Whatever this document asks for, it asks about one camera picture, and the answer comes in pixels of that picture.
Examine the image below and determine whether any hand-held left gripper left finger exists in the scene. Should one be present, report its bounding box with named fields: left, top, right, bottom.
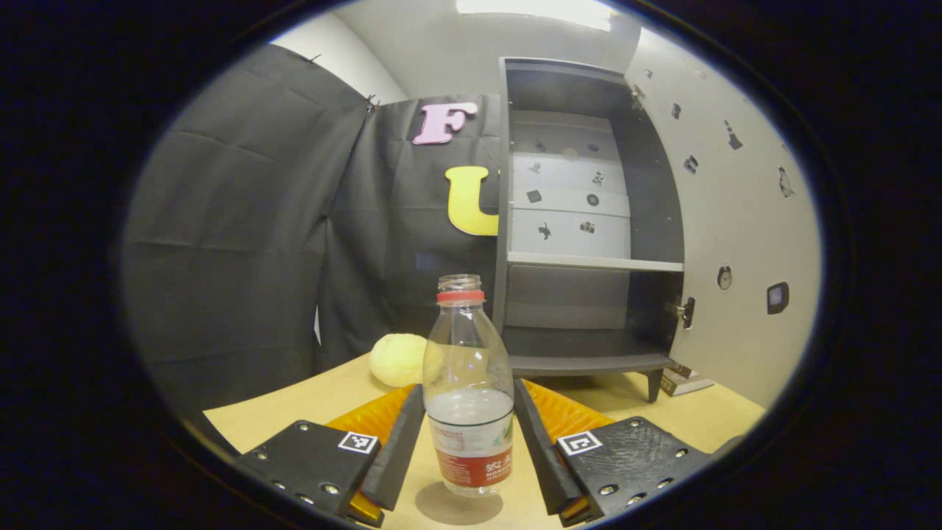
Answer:
left=235, top=383, right=428, bottom=527

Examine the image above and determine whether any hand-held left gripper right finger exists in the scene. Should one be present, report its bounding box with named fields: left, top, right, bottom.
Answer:
left=513, top=378, right=713, bottom=527

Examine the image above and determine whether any grey cabinet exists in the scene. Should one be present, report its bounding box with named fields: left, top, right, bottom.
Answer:
left=492, top=57, right=689, bottom=404

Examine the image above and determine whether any clear plastic bottle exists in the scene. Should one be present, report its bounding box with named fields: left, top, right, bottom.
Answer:
left=422, top=274, right=516, bottom=498

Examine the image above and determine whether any beige cabinet door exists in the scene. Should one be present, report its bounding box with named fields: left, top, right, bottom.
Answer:
left=624, top=28, right=823, bottom=409

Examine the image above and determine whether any metal door hinge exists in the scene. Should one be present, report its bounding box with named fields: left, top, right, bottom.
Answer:
left=666, top=296, right=696, bottom=330

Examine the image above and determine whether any pale yellow lumpy ball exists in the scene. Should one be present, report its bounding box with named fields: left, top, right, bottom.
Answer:
left=369, top=333, right=442, bottom=389

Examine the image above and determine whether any brown book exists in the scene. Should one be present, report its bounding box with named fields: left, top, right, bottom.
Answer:
left=660, top=362, right=715, bottom=397

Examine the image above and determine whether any black backdrop cloth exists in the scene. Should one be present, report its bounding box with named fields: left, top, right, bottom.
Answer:
left=121, top=44, right=509, bottom=420

